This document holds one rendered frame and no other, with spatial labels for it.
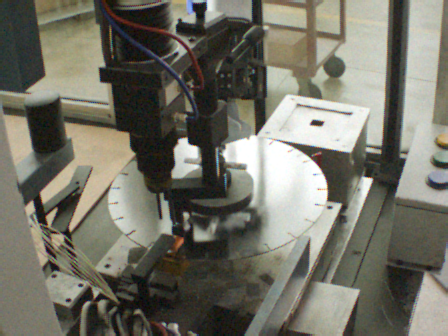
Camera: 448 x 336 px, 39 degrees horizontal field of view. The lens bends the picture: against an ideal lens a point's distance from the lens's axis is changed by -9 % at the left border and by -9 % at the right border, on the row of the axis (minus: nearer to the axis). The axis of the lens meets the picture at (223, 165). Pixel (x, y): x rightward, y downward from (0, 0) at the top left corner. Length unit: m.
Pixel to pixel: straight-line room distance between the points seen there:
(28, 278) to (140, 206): 0.76
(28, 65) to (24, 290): 0.54
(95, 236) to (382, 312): 0.56
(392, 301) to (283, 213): 0.28
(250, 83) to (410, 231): 0.37
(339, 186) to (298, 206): 0.28
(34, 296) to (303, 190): 0.79
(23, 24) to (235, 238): 0.42
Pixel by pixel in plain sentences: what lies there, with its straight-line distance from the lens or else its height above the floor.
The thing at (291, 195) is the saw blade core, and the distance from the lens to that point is 1.00.
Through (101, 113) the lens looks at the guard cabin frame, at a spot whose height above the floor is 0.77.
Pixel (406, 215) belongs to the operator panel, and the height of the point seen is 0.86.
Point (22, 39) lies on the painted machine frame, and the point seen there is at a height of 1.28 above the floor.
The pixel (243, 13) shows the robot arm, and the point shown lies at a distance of 1.02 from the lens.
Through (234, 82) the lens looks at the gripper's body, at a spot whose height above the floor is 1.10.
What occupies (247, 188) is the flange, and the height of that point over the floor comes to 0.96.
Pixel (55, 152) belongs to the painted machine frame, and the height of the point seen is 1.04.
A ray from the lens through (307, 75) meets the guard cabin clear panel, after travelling 1.41.
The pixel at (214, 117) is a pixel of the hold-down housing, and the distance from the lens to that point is 0.85.
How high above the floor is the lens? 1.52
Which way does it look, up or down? 32 degrees down
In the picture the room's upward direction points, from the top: 3 degrees counter-clockwise
